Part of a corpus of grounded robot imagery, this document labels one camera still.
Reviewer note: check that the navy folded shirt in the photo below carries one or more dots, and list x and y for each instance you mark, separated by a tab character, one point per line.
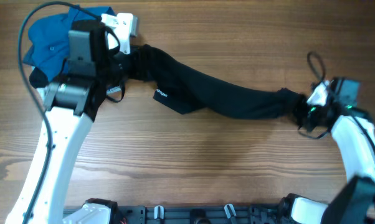
38	79

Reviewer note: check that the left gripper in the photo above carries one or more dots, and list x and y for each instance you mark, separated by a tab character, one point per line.
131	56

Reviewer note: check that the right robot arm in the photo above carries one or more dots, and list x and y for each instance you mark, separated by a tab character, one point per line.
333	105

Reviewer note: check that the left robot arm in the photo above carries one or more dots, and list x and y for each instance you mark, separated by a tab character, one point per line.
71	103

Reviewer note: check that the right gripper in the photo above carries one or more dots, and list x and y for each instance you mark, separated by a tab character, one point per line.
309	127

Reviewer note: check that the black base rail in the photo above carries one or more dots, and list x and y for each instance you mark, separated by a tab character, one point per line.
255	213

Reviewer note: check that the black polo shirt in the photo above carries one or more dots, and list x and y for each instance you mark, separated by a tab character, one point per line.
186	90

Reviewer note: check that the blue polo shirt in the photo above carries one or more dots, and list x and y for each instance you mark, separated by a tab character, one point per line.
50	42

